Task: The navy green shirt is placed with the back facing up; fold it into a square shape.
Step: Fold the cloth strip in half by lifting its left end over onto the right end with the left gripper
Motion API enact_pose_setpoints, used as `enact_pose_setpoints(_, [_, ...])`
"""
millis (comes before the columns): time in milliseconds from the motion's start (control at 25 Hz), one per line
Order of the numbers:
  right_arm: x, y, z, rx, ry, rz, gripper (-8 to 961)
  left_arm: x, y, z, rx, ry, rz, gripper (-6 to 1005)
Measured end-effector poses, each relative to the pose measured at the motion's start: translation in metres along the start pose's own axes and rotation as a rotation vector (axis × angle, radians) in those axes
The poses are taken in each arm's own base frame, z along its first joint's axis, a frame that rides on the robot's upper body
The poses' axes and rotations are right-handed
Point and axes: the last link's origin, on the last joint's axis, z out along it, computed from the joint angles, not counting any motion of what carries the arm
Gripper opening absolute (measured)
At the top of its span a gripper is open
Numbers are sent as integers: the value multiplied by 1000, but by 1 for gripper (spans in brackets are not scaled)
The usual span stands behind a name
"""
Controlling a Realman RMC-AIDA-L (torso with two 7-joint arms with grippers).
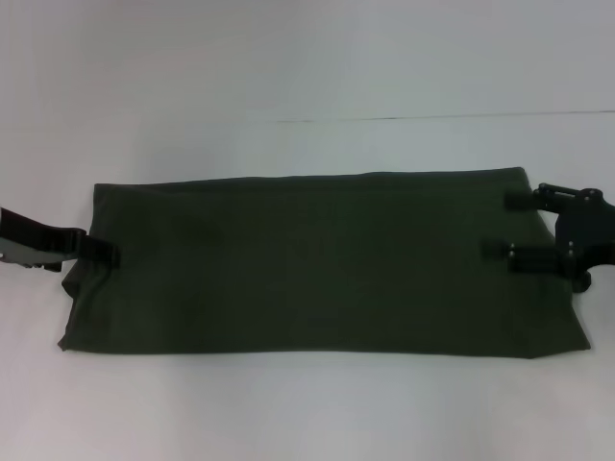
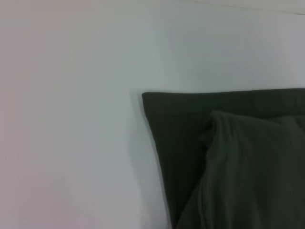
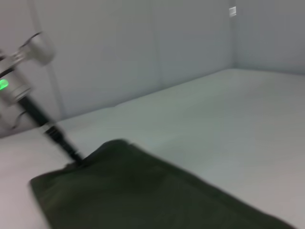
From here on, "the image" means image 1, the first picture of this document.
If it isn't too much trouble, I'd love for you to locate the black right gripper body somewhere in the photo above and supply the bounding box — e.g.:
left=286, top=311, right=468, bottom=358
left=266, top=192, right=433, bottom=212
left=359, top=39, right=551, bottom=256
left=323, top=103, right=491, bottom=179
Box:
left=554, top=189, right=615, bottom=293

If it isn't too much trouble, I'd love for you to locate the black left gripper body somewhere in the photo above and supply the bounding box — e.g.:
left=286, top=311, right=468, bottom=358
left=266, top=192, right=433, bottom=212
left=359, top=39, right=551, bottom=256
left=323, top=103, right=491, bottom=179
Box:
left=0, top=206, right=81, bottom=274

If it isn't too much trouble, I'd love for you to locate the dark green shirt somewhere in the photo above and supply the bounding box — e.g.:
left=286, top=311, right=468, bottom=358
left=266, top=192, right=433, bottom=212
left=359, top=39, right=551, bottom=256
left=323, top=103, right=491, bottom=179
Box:
left=57, top=166, right=592, bottom=360

